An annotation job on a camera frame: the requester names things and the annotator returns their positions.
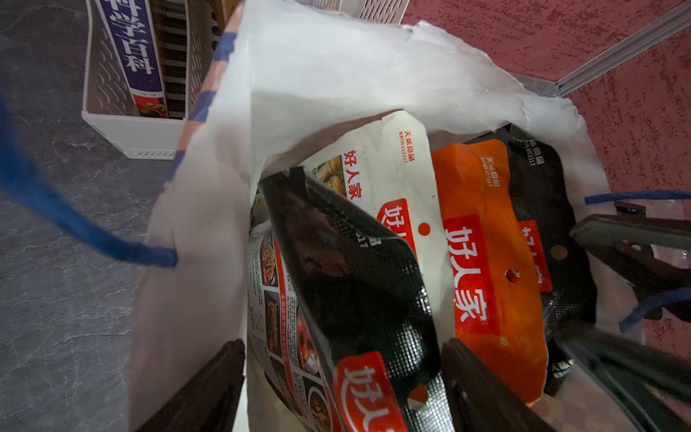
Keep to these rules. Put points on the blue checkered paper bag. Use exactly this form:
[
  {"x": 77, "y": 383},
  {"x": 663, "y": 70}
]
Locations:
[{"x": 193, "y": 292}]

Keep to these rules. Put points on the orange condiment packet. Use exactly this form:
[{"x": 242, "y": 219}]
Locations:
[{"x": 496, "y": 304}]

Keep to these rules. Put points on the food photo condiment packet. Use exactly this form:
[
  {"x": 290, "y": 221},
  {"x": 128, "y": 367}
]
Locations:
[{"x": 279, "y": 338}]

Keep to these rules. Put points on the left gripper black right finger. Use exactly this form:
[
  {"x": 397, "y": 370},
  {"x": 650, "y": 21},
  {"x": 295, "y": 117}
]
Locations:
[{"x": 478, "y": 400}]

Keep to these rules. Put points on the white magazine file organizer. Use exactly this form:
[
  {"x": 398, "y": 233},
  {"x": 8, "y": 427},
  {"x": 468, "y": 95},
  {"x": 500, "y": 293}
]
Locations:
[{"x": 311, "y": 65}]

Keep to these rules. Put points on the black red condiment packet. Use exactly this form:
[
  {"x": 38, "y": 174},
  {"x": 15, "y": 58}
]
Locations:
[{"x": 365, "y": 303}]

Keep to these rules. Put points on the right aluminium corner post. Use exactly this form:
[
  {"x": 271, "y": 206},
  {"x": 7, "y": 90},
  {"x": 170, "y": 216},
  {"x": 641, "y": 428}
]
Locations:
[{"x": 650, "y": 35}]

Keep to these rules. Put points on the black green condiment packet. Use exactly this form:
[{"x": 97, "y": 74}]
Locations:
[{"x": 539, "y": 198}]

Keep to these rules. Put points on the white green condiment packet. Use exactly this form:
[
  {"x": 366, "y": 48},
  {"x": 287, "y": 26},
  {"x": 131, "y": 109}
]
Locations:
[{"x": 385, "y": 168}]

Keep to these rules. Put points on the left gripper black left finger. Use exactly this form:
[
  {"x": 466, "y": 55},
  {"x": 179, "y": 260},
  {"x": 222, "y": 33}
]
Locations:
[{"x": 209, "y": 401}]

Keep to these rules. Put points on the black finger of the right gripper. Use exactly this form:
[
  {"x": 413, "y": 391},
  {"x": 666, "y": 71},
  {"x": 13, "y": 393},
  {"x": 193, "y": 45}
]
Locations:
[
  {"x": 631, "y": 374},
  {"x": 621, "y": 241}
]

